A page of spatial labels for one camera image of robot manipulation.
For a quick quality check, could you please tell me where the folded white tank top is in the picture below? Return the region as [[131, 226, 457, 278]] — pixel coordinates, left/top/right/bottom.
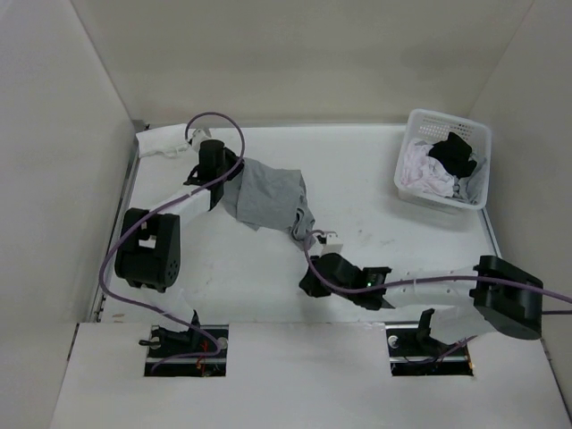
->
[[136, 124, 191, 158]]

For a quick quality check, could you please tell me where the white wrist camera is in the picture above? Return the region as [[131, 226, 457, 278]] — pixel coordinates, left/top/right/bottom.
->
[[316, 231, 343, 256], [187, 128, 212, 147]]

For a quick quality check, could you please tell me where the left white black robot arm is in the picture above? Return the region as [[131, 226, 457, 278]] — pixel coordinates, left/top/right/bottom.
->
[[114, 139, 244, 294]]

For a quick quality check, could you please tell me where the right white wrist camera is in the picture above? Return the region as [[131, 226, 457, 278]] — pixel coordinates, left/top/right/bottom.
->
[[316, 231, 343, 256]]

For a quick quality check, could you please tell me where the light grey garment in basket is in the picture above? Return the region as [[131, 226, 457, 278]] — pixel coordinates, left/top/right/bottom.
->
[[452, 156, 488, 205]]

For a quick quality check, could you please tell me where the grey tank top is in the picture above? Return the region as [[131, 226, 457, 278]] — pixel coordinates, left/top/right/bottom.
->
[[222, 158, 315, 247]]

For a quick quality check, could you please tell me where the white plastic laundry basket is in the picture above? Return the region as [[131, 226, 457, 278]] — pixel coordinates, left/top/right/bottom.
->
[[394, 109, 492, 213]]

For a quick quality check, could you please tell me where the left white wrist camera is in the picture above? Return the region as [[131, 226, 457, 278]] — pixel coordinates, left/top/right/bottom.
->
[[187, 128, 212, 147]]

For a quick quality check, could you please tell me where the white garment in basket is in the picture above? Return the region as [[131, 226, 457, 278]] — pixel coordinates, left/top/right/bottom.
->
[[399, 139, 455, 198]]

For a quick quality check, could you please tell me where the black garment in basket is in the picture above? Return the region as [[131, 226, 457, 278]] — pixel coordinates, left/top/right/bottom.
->
[[428, 132, 476, 178]]

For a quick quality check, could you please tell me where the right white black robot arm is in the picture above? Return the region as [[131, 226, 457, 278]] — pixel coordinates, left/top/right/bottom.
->
[[299, 253, 543, 358]]

